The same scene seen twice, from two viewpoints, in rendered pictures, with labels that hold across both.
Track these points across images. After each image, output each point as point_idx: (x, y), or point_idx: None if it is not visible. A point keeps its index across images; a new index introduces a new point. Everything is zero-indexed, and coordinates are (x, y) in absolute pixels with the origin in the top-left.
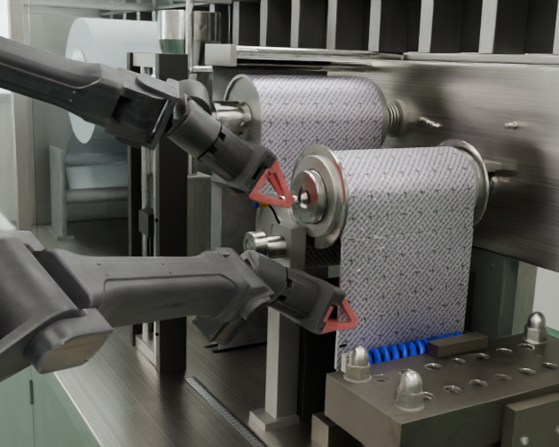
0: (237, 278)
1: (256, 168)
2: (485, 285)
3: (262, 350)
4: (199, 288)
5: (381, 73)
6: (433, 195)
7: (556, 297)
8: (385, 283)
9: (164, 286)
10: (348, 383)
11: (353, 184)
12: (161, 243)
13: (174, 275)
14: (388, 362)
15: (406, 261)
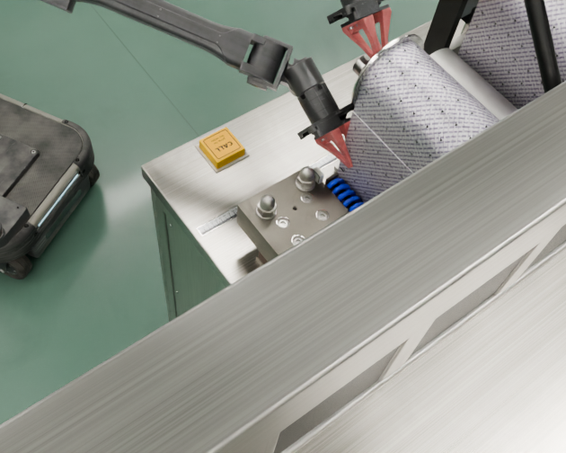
0: (234, 56)
1: (337, 13)
2: None
3: None
4: (181, 37)
5: None
6: (425, 154)
7: None
8: (374, 167)
9: (140, 17)
10: (293, 177)
11: (371, 84)
12: (432, 21)
13: (159, 18)
14: (339, 203)
15: (392, 172)
